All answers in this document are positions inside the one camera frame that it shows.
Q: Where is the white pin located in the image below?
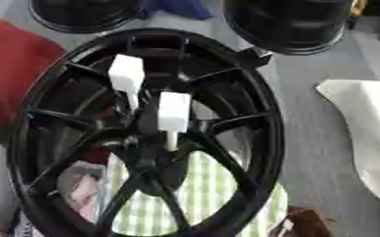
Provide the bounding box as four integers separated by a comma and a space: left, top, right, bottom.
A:
107, 54, 146, 112
156, 91, 194, 152

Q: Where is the black spoked wheel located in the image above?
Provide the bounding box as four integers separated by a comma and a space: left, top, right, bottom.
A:
5, 27, 287, 237

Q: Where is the black round wheel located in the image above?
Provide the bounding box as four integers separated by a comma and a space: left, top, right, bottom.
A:
28, 0, 148, 34
222, 0, 358, 56

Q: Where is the blue cloth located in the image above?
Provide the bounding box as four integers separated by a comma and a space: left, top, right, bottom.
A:
138, 0, 216, 21

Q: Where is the brown wooden object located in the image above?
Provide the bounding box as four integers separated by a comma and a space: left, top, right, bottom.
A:
268, 206, 336, 237

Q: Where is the white cloth sheet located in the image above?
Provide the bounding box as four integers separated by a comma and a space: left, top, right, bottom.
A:
314, 79, 380, 201

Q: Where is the red cloth bundle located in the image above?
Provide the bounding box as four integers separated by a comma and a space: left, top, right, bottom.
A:
0, 18, 69, 130

